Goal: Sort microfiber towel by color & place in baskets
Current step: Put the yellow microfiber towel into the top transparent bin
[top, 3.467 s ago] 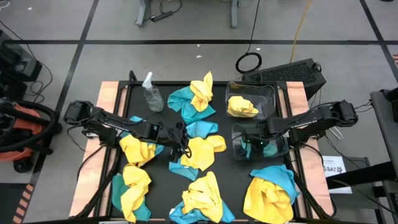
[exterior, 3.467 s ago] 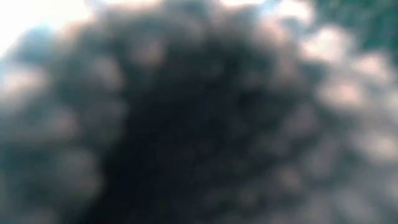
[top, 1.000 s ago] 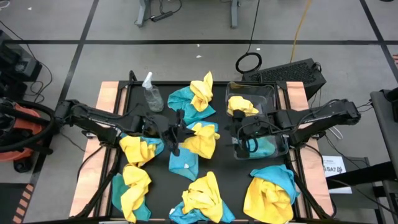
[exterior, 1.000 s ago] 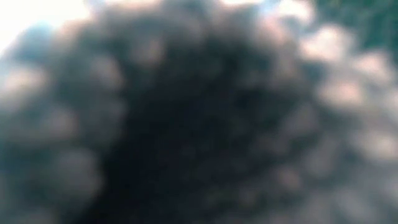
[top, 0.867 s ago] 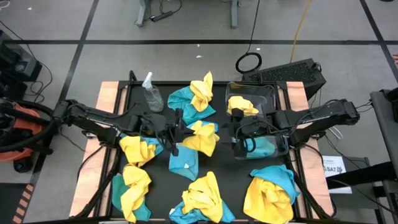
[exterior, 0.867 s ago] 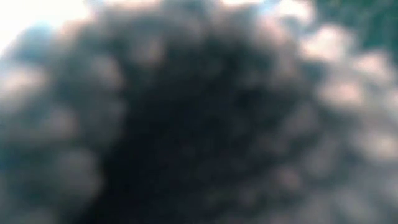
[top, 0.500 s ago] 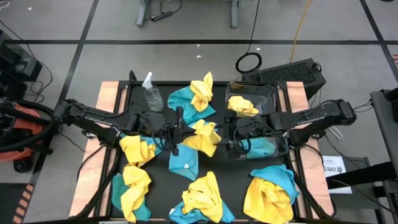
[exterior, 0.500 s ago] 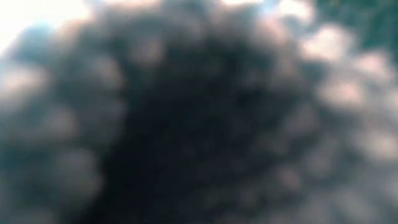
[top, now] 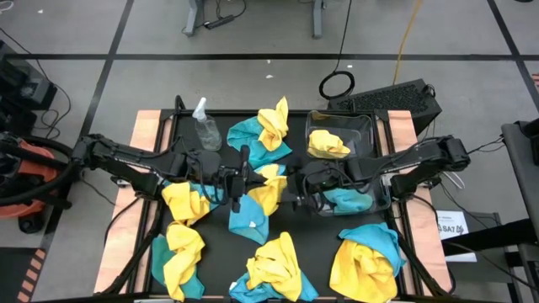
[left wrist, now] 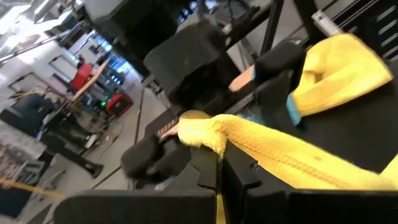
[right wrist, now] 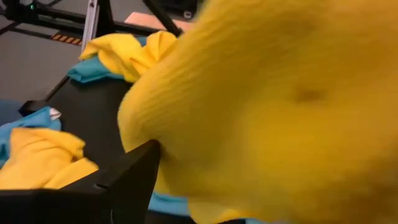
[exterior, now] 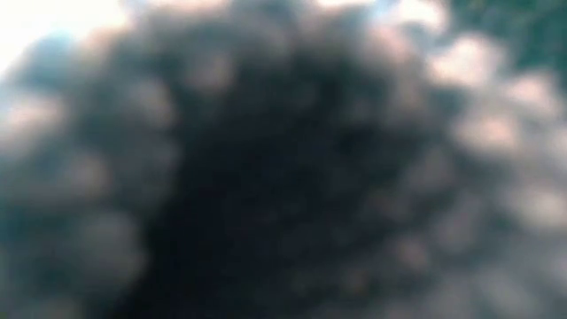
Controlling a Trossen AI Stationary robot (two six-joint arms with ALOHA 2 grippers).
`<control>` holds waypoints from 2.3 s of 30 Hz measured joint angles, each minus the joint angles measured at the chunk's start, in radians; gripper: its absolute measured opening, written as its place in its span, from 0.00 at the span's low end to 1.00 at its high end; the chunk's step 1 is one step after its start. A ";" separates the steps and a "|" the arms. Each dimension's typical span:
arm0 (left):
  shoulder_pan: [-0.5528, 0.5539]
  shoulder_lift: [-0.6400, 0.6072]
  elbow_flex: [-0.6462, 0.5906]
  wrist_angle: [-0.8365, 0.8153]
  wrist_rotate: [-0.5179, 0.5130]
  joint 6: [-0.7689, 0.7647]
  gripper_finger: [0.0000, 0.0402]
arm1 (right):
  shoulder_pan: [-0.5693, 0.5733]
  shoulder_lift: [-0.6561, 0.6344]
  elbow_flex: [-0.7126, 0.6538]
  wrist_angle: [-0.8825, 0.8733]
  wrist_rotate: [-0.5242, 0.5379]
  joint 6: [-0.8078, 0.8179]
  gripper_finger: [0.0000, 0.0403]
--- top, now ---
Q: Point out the white paper sign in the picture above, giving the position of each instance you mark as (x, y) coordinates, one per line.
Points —
(452, 227)

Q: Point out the grey desk leg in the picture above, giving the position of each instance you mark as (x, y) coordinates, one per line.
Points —
(193, 17)
(318, 17)

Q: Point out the black power strip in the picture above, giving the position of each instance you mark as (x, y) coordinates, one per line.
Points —
(219, 22)

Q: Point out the yellow microfiber towel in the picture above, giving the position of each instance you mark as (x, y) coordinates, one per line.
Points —
(181, 252)
(273, 122)
(267, 193)
(362, 273)
(326, 145)
(181, 202)
(273, 265)

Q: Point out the blue microfiber towel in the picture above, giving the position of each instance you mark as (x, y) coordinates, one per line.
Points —
(379, 240)
(212, 193)
(248, 223)
(347, 200)
(158, 261)
(244, 134)
(252, 294)

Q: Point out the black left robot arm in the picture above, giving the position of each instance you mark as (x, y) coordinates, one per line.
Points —
(126, 155)

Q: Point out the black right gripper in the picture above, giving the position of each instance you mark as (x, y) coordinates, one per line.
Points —
(301, 185)

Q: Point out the orange and black vacuum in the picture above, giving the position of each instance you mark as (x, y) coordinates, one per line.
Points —
(25, 168)

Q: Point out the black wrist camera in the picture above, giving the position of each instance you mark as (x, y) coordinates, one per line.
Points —
(227, 179)
(320, 179)

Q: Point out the black table frame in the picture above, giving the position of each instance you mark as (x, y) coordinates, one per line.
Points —
(295, 112)

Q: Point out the wooden table side board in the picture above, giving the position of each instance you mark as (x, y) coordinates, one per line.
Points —
(122, 261)
(427, 227)

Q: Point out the black metal stand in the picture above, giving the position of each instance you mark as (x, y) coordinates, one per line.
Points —
(484, 240)

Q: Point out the clear plastic spray bottle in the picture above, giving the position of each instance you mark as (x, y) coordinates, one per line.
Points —
(208, 130)

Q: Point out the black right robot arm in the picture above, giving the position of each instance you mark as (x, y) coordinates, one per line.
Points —
(412, 162)

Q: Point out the black equipment box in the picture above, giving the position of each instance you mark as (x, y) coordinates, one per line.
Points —
(21, 84)

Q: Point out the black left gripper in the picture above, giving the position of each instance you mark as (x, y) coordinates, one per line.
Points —
(245, 162)

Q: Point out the clear plastic basket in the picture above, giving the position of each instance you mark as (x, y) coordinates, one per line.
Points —
(381, 198)
(362, 122)

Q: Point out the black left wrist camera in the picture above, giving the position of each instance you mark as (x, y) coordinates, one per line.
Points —
(227, 179)

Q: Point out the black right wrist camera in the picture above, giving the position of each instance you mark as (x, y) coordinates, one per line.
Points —
(320, 179)

